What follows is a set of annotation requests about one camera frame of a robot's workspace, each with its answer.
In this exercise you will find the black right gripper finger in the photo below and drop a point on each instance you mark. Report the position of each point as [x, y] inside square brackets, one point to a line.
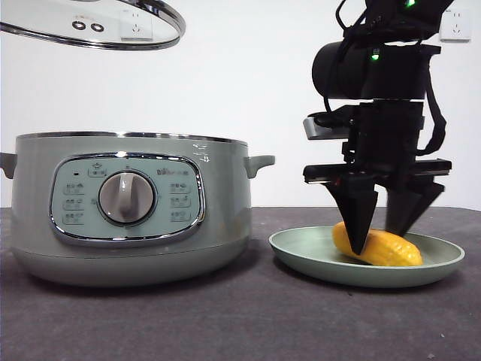
[407, 205]
[357, 214]

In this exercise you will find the yellow corn cob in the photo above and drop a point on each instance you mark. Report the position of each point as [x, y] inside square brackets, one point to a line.
[391, 250]

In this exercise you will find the glass lid with green knob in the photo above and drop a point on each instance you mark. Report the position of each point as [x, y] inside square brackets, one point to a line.
[45, 22]

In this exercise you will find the pale green round plate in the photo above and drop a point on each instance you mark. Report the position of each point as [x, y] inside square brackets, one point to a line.
[300, 252]

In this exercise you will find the pale green electric steamer pot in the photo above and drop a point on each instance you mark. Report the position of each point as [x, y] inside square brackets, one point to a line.
[225, 188]

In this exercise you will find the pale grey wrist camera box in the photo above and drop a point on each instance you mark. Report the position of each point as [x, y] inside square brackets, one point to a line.
[319, 131]

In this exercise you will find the white wall socket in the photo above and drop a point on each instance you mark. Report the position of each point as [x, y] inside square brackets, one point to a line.
[136, 25]
[458, 28]

